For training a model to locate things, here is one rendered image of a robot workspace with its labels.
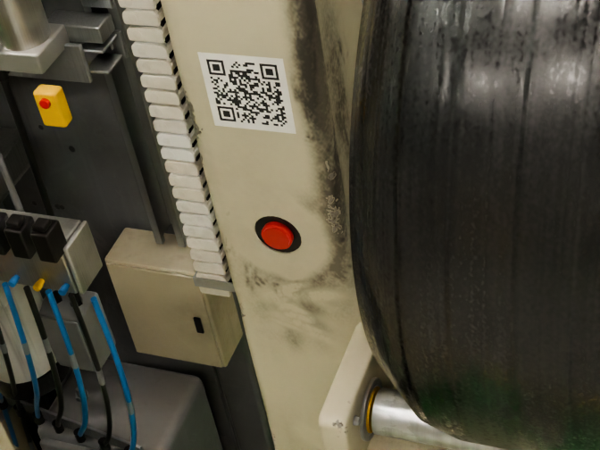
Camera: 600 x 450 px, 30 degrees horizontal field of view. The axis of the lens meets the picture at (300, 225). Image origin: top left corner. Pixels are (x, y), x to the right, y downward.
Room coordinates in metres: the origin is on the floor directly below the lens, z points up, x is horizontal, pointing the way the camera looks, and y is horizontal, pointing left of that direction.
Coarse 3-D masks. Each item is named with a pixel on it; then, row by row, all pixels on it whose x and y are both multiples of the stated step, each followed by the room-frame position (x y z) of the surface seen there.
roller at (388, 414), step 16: (384, 400) 0.67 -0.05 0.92; (400, 400) 0.67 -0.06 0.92; (368, 416) 0.66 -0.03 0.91; (384, 416) 0.66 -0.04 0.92; (400, 416) 0.65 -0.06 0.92; (416, 416) 0.65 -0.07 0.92; (384, 432) 0.65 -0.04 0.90; (400, 432) 0.65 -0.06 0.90; (416, 432) 0.64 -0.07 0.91; (432, 432) 0.63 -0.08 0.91; (448, 448) 0.63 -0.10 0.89; (464, 448) 0.62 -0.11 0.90; (480, 448) 0.61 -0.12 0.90; (496, 448) 0.61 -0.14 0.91
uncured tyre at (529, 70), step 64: (384, 0) 0.61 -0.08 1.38; (448, 0) 0.58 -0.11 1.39; (512, 0) 0.56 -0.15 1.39; (576, 0) 0.55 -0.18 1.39; (384, 64) 0.58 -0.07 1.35; (448, 64) 0.55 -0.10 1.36; (512, 64) 0.54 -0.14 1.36; (576, 64) 0.52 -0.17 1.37; (384, 128) 0.56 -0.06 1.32; (448, 128) 0.53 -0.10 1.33; (512, 128) 0.51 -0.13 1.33; (576, 128) 0.50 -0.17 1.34; (384, 192) 0.54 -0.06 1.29; (448, 192) 0.51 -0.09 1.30; (512, 192) 0.50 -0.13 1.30; (576, 192) 0.48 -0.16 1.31; (384, 256) 0.52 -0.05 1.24; (448, 256) 0.50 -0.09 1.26; (512, 256) 0.48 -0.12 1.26; (576, 256) 0.47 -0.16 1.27; (384, 320) 0.52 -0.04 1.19; (448, 320) 0.49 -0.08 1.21; (512, 320) 0.47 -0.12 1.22; (576, 320) 0.46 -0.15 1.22; (448, 384) 0.49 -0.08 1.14; (512, 384) 0.47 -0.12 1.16; (576, 384) 0.45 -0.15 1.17; (512, 448) 0.51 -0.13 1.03; (576, 448) 0.47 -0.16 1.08
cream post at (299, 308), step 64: (192, 0) 0.79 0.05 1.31; (256, 0) 0.76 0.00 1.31; (320, 0) 0.77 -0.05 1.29; (192, 64) 0.79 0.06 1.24; (320, 64) 0.75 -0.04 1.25; (320, 128) 0.75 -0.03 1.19; (256, 192) 0.78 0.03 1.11; (320, 192) 0.75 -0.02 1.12; (256, 256) 0.78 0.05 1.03; (320, 256) 0.75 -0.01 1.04; (256, 320) 0.79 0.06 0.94; (320, 320) 0.76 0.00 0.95; (320, 384) 0.77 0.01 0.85; (320, 448) 0.77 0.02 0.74
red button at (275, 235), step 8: (272, 224) 0.77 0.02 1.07; (280, 224) 0.77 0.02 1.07; (264, 232) 0.77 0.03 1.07; (272, 232) 0.77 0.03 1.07; (280, 232) 0.76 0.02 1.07; (288, 232) 0.76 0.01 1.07; (264, 240) 0.77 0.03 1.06; (272, 240) 0.77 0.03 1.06; (280, 240) 0.76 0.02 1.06; (288, 240) 0.76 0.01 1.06; (280, 248) 0.77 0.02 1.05
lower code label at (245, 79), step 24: (216, 72) 0.78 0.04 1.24; (240, 72) 0.77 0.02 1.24; (264, 72) 0.76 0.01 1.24; (216, 96) 0.78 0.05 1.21; (240, 96) 0.77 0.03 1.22; (264, 96) 0.76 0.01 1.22; (288, 96) 0.75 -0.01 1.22; (216, 120) 0.79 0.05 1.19; (240, 120) 0.78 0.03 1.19; (264, 120) 0.77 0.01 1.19; (288, 120) 0.76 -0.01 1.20
